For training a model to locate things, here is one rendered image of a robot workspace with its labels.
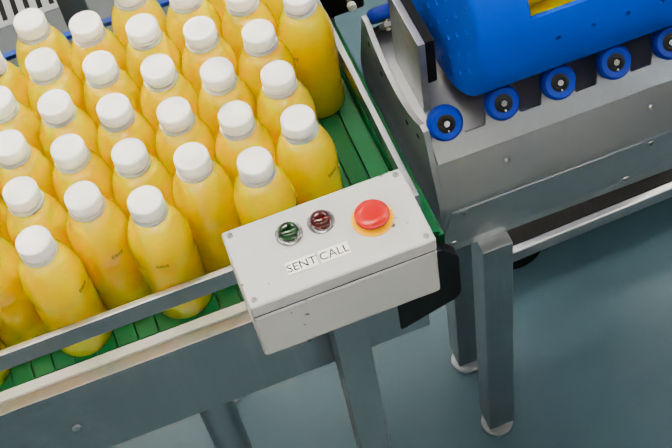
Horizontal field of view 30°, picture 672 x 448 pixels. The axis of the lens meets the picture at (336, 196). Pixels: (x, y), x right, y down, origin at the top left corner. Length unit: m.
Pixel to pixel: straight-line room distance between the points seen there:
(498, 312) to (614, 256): 0.63
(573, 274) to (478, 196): 0.95
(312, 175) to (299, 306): 0.19
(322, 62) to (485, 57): 0.24
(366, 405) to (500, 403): 0.71
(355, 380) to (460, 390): 0.92
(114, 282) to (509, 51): 0.52
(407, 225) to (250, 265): 0.16
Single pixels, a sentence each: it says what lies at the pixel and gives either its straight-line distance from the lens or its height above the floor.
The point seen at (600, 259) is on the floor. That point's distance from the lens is 2.56.
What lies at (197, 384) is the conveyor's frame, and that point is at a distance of 1.56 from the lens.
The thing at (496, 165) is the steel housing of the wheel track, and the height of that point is 0.88.
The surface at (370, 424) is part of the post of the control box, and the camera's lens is 1.62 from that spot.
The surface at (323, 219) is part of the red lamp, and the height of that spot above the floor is 1.11.
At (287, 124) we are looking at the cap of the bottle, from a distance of 1.37.
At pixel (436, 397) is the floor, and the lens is 2.40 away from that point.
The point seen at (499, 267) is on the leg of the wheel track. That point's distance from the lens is 1.86.
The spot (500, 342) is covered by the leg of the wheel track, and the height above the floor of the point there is 0.35.
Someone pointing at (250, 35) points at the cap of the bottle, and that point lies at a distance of 1.47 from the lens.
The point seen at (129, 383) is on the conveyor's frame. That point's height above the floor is 0.86.
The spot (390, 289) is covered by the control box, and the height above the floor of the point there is 1.04.
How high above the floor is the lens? 2.15
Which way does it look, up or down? 54 degrees down
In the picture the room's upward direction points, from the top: 11 degrees counter-clockwise
